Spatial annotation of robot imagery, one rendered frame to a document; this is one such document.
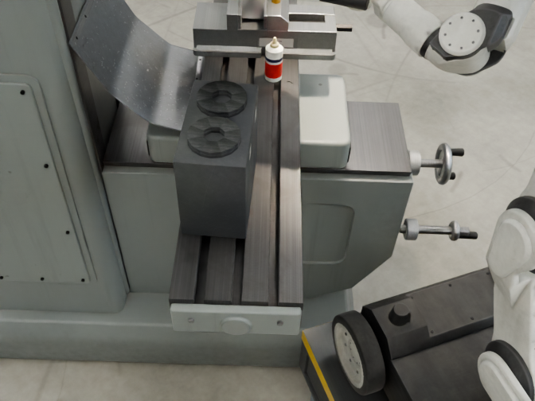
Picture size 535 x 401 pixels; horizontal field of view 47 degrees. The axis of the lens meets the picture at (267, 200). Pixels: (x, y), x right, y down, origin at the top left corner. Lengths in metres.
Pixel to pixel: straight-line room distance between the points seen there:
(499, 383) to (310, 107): 0.77
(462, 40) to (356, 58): 2.16
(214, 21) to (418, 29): 0.56
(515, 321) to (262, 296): 0.53
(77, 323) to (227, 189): 1.06
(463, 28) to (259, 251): 0.53
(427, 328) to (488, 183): 1.34
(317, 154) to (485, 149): 1.50
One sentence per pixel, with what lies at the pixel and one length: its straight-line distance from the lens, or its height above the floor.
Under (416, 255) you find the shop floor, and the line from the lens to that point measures 2.40.
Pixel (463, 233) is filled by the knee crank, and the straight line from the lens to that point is 1.78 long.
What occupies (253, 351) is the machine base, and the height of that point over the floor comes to 0.12.
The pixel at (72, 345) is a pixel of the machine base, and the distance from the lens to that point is 2.05.
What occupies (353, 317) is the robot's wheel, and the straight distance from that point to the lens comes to 1.50.
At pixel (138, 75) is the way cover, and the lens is 1.51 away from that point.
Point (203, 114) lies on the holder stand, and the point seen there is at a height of 1.15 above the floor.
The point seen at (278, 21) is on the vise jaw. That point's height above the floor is 1.06.
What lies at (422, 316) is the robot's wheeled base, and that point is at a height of 0.61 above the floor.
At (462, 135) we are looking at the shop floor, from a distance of 2.94.
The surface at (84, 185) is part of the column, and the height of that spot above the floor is 0.74.
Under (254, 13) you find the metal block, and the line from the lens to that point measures 1.53.
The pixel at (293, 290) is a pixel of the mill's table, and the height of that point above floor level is 0.96.
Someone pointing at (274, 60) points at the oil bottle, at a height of 1.03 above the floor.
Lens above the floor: 1.85
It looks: 48 degrees down
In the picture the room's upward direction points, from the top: 2 degrees clockwise
